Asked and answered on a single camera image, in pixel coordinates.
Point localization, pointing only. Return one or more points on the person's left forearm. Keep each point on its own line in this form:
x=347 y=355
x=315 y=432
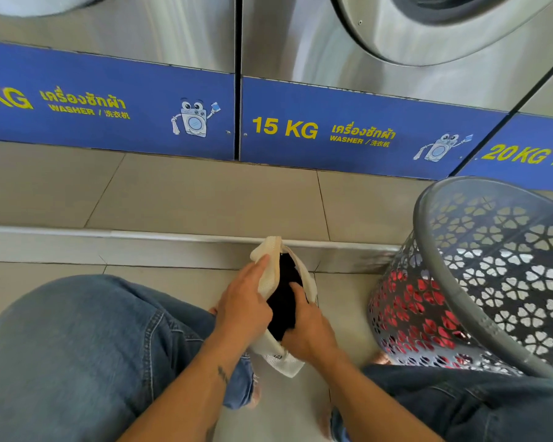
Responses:
x=189 y=391

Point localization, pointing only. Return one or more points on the person's left fingers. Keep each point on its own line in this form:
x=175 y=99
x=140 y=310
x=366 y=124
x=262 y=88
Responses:
x=253 y=272

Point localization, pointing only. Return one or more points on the person's right hand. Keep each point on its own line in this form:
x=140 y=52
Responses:
x=313 y=336

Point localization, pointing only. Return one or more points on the person's left leg blue jeans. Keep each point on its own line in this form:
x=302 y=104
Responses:
x=73 y=363

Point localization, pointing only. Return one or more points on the red cloth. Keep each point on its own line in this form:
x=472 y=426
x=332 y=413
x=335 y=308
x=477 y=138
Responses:
x=424 y=317

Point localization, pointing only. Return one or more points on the black garment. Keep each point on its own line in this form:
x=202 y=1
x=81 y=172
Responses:
x=283 y=289

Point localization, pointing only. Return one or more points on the person's right forearm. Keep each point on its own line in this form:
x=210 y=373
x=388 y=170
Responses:
x=373 y=405

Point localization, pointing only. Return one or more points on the person's leg blue jeans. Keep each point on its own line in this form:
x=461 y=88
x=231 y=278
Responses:
x=73 y=363
x=479 y=409

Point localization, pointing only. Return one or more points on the person's right fingers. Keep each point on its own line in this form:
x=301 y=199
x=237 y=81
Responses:
x=296 y=293

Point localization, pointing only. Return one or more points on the steel washing machine blue panel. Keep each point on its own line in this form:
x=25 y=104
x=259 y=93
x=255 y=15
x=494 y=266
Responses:
x=534 y=151
x=304 y=87
x=120 y=64

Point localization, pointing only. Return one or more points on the metal step edge strip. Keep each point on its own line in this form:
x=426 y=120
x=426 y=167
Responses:
x=120 y=234

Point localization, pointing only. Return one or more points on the grey perforated laundry basket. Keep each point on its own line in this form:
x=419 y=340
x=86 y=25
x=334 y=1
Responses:
x=502 y=280

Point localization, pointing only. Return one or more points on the white mesh laundry bag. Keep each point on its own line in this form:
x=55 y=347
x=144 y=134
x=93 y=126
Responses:
x=271 y=266

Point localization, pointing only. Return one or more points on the person's left hand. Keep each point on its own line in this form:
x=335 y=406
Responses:
x=242 y=310

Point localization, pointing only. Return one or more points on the person's right leg blue jeans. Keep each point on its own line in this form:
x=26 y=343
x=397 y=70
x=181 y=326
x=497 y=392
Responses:
x=479 y=409

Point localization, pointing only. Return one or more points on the round steel washer door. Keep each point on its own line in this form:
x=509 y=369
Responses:
x=396 y=32
x=27 y=3

